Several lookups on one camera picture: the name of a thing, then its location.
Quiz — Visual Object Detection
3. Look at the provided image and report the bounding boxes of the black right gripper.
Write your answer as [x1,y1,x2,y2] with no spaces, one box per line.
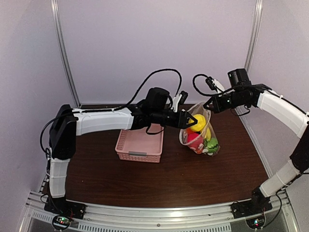
[204,89,248,114]

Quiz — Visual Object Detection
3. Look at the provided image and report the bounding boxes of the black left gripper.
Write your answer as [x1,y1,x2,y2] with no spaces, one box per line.
[152,108,197,129]

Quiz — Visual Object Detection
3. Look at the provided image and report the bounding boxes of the orange toy fruit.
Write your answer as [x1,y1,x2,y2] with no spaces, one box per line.
[186,128,193,134]

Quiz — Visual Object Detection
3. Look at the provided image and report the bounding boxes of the red toy apple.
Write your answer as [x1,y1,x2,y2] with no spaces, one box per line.
[187,132,204,146]

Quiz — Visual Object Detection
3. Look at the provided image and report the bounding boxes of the clear dotted zip bag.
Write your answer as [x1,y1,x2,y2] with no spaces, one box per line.
[179,102,218,156]

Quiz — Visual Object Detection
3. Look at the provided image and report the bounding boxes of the yellow toy bananas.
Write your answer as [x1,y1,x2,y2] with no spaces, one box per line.
[201,127,211,141]

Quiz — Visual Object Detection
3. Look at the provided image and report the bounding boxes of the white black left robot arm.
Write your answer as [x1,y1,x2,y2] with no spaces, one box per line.
[47,87,197,215]

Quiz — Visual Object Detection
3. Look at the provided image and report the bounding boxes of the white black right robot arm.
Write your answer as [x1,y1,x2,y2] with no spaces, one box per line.
[204,69,309,214]

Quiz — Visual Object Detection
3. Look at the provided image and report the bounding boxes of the pink plastic basket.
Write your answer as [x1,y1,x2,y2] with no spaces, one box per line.
[115,124,164,163]

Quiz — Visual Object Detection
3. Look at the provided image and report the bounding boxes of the right circuit board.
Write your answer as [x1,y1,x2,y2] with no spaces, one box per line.
[246,216,266,230]

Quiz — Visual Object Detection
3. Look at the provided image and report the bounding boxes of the circuit board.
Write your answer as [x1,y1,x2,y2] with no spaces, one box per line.
[246,216,266,230]
[52,215,72,230]

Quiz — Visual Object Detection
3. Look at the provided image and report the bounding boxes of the left circuit board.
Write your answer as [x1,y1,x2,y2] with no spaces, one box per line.
[52,215,72,230]

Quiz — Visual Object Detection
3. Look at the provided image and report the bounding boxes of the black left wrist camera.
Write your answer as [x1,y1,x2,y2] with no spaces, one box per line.
[171,91,188,112]

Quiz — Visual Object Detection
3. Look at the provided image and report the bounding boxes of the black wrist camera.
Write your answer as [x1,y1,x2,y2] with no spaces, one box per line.
[171,91,188,112]
[205,76,225,93]

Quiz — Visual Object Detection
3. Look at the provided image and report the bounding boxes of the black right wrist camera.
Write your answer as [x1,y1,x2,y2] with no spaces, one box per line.
[205,76,225,93]

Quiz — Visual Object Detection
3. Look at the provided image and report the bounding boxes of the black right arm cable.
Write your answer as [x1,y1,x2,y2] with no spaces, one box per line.
[192,73,229,96]

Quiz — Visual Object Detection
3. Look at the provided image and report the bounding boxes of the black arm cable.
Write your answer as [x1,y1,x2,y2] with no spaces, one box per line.
[40,69,183,155]
[192,73,229,96]

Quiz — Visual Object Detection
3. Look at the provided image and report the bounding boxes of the right aluminium frame post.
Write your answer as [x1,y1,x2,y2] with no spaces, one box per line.
[244,0,263,73]

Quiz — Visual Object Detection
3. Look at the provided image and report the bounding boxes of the aluminium frame post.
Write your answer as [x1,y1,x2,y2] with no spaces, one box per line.
[50,0,81,107]
[244,0,263,73]

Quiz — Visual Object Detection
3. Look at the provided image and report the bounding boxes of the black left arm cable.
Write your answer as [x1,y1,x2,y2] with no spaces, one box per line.
[40,69,183,155]

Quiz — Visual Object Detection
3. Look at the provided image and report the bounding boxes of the left aluminium frame post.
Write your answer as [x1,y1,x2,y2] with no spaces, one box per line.
[50,0,81,107]

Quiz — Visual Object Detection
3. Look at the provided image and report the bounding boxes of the aluminium front rail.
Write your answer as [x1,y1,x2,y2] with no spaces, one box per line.
[18,190,296,232]

